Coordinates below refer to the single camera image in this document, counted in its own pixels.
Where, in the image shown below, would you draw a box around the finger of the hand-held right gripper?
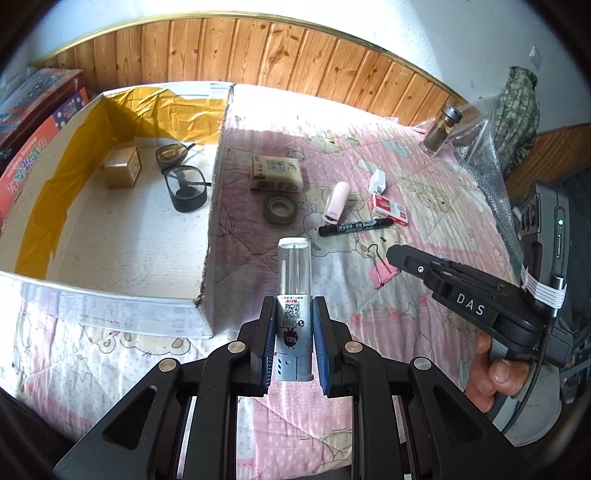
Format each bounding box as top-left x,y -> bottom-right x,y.
431,259 -> 527,302
387,244 -> 500,331

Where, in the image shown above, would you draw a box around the pink binder clip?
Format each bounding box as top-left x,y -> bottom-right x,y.
367,244 -> 400,291

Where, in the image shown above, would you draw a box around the pink stapler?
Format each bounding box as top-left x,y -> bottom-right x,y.
322,182 -> 350,222

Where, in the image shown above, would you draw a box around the red and white staples box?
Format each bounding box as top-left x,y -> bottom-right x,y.
370,193 -> 411,226

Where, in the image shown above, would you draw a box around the glass jar with metal lid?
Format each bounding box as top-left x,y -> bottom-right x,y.
419,105 -> 464,158

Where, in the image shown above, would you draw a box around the orange printed toy box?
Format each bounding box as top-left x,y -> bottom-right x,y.
0,124 -> 70,232

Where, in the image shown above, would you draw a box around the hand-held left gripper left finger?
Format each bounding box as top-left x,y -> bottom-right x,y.
53,296 -> 277,480

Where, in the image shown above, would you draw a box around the beige printed packet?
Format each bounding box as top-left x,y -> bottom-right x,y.
250,154 -> 305,193

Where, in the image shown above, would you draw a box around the green tape roll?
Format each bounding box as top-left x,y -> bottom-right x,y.
263,194 -> 300,226

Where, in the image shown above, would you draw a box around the clear plastic glue tube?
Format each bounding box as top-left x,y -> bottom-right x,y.
276,237 -> 317,383

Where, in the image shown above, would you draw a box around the dark printed toy box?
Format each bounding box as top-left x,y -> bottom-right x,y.
0,68 -> 90,162

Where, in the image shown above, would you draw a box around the black frame safety goggles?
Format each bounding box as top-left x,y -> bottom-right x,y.
165,166 -> 213,213

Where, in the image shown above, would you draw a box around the black marker pen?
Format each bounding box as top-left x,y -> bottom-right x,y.
318,218 -> 394,238

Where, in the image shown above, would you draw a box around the small brown cardboard box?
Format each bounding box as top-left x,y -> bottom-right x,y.
100,147 -> 141,189

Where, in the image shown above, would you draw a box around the pink printed blanket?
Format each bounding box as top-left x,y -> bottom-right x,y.
0,85 -> 525,480

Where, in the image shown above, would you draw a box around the person's right hand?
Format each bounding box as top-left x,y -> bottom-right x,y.
464,333 -> 531,413

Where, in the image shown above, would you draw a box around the clear bubble wrap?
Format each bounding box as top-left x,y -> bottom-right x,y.
455,104 -> 523,278

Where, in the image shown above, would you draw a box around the yellow tinted glasses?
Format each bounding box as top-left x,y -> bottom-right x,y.
156,143 -> 197,176

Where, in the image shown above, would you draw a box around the camouflage cloth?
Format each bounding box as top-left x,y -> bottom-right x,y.
493,66 -> 541,180

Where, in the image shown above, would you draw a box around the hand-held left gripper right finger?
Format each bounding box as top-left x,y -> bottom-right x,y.
311,296 -> 539,480

